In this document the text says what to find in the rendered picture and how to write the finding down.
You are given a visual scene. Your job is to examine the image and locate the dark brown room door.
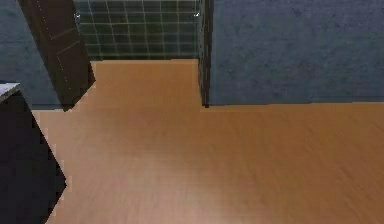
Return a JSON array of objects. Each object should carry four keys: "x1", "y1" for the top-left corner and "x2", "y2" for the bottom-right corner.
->
[{"x1": 18, "y1": 0, "x2": 97, "y2": 113}]

